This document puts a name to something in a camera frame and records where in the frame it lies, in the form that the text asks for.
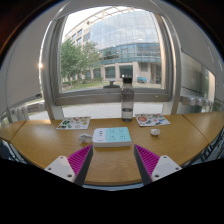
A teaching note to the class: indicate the small white charger block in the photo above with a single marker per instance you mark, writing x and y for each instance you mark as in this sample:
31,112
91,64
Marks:
155,132

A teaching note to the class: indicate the clear water bottle black cap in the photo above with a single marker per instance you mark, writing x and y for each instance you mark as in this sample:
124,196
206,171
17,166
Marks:
127,100

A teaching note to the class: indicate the white power strip plug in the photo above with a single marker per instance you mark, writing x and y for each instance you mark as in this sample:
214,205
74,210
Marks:
85,138

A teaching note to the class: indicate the grey window frame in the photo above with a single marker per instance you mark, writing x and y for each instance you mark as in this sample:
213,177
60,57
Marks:
100,96

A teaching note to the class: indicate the wall rail with white knobs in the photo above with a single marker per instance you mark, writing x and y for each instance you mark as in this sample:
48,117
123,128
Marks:
196,101
25,111

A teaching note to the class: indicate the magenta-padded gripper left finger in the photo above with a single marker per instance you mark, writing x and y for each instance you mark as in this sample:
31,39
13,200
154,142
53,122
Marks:
60,166

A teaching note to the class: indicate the white and blue power strip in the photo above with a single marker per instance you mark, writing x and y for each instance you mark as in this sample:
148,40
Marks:
111,136

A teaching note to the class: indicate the small sticker sheet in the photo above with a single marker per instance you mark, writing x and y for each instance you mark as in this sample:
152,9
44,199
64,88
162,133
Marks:
73,122

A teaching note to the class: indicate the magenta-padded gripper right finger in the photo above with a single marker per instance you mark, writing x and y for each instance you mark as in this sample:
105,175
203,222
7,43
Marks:
165,166

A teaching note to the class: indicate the large sticker sheet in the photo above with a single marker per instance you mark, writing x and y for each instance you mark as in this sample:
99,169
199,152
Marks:
152,120

